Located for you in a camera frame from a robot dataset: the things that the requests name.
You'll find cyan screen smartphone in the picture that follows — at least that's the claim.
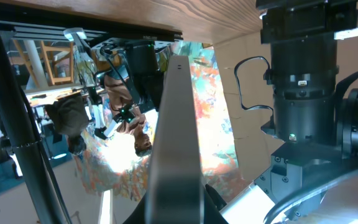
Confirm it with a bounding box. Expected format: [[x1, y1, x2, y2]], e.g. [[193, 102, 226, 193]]
[[145, 55, 204, 223]]

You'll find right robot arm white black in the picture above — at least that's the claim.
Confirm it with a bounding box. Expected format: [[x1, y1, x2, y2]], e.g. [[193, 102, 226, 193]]
[[255, 0, 358, 223]]

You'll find seated person in background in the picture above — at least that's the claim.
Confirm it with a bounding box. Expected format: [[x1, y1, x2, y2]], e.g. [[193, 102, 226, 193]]
[[104, 76, 152, 157]]

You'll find wooden chair in background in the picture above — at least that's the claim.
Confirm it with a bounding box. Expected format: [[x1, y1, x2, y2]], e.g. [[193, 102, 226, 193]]
[[40, 41, 74, 85]]

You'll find black tripod pole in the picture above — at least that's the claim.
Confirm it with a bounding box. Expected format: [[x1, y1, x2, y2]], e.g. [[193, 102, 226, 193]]
[[0, 36, 71, 223]]

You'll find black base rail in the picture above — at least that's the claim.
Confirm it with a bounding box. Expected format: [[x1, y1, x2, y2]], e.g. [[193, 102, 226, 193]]
[[0, 3, 182, 46]]

